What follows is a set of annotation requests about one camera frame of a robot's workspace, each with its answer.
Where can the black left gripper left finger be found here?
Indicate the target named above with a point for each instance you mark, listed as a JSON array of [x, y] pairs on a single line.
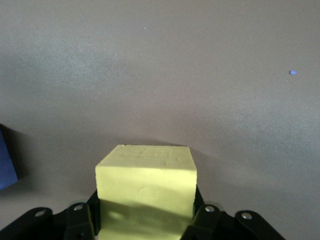
[[80, 220]]

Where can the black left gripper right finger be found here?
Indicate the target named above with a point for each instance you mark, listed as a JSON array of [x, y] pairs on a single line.
[[203, 222]]

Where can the yellow foam cube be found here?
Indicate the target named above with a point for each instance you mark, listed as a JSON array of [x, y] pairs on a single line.
[[147, 180]]

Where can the purple foam cube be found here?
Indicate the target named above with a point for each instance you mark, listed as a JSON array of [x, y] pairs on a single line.
[[6, 165]]

